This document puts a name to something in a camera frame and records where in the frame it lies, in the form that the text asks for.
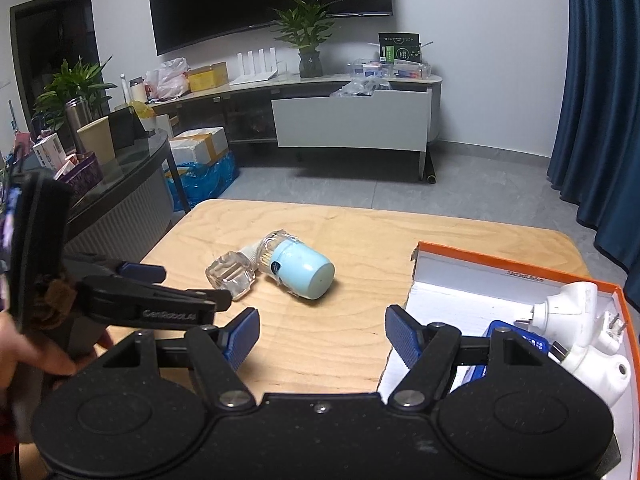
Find blue plastic bag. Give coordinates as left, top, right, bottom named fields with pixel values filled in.
left=164, top=152, right=240, bottom=211

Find white router with antennas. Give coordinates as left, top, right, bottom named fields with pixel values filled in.
left=229, top=49, right=278, bottom=85

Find large black television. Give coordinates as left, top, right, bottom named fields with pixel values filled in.
left=145, top=0, right=394, bottom=57

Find blue curtain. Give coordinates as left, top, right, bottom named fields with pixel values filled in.
left=547, top=0, right=640, bottom=276

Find light blue toothpick holder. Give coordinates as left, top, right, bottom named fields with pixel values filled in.
left=239, top=230, right=336, bottom=303

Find tall leafy houseplant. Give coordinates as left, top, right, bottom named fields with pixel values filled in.
left=32, top=57, right=113, bottom=131

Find person's left hand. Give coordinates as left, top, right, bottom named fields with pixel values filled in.
left=0, top=310, right=78, bottom=411

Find steel tumbler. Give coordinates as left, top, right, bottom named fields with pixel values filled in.
left=65, top=99, right=93, bottom=141

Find clear crumpled plastic bag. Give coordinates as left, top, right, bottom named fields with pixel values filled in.
left=330, top=77, right=393, bottom=98

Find black box with green print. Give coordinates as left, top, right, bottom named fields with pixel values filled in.
left=378, top=32, right=422, bottom=63

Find white and grey TV cabinet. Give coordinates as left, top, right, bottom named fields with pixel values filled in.
left=150, top=72, right=443, bottom=183

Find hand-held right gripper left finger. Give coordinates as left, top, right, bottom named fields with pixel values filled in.
left=92, top=307, right=261, bottom=408

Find white plastic bag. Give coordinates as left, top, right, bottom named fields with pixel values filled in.
left=145, top=57, right=191, bottom=100

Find white angled plug adapter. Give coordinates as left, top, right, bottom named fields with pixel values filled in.
left=549, top=344, right=632, bottom=406
left=520, top=280, right=600, bottom=348

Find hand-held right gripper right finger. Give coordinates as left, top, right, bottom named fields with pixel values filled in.
left=385, top=305, right=556, bottom=408

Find purple woven basket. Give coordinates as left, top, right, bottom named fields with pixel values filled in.
left=52, top=152, right=103, bottom=196

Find blue tin box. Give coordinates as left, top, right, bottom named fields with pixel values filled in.
left=467, top=320, right=556, bottom=386

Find white and red cartons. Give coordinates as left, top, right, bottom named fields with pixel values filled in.
left=32, top=135, right=68, bottom=171

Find white taped cardboard box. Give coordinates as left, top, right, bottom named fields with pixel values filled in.
left=169, top=127, right=230, bottom=165

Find black square box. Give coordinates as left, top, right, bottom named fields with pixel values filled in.
left=109, top=107, right=147, bottom=150

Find pile of small clear boxes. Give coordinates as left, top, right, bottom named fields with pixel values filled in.
left=347, top=57, right=432, bottom=81

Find orange cardboard box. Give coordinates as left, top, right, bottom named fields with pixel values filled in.
left=377, top=241, right=640, bottom=476

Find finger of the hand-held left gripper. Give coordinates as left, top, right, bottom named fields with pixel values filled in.
left=75, top=274, right=234, bottom=332
left=62, top=252, right=167, bottom=285

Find potted green plant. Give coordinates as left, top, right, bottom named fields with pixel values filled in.
left=270, top=0, right=346, bottom=79

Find yellow cardboard box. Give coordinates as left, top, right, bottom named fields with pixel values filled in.
left=187, top=62, right=230, bottom=93

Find dark glass-top side table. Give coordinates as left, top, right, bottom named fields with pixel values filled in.
left=65, top=127, right=193, bottom=261

